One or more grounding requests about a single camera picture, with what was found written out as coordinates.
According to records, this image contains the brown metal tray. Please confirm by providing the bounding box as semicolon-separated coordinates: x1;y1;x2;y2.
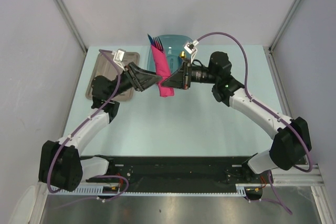
86;51;140;102

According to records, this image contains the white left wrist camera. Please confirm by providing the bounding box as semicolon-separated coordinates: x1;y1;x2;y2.
113;49;126;71

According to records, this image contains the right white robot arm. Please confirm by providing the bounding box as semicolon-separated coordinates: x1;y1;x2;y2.
162;51;312;183

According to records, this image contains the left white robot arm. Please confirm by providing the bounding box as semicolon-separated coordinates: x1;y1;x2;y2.
38;63;162;194

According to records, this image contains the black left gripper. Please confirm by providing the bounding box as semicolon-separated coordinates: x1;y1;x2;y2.
108;62;162;100

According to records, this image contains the aluminium front rail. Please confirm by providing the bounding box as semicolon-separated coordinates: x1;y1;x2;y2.
271;165;324;186

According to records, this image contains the pink paper napkin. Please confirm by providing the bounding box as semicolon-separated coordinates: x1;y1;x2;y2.
151;45;174;98

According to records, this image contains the left aluminium frame post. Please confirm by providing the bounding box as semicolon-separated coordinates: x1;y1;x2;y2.
53;0;88;54

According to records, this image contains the iridescent fork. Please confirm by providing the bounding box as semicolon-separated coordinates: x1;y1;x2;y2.
153;37;164;52

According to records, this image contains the aluminium frame post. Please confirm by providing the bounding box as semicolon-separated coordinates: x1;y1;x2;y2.
53;0;88;54
268;0;303;53

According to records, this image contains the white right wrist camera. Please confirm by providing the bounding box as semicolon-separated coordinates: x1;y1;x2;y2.
184;40;199;63

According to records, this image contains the teal plastic basin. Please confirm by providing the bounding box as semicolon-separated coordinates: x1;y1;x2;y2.
156;35;191;73

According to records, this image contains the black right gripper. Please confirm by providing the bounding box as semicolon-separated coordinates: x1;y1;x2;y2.
162;59;218;90

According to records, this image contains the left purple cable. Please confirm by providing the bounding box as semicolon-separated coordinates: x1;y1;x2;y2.
47;48;130;208

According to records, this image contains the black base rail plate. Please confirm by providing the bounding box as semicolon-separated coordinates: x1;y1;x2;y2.
87;156;269;194

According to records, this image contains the right aluminium frame post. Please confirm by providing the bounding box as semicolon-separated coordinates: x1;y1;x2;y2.
268;0;303;53

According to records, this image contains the white slotted cable duct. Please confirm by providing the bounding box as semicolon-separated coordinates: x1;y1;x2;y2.
56;185;103;195

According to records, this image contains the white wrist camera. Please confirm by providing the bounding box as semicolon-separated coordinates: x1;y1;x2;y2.
184;40;199;63
113;49;126;71

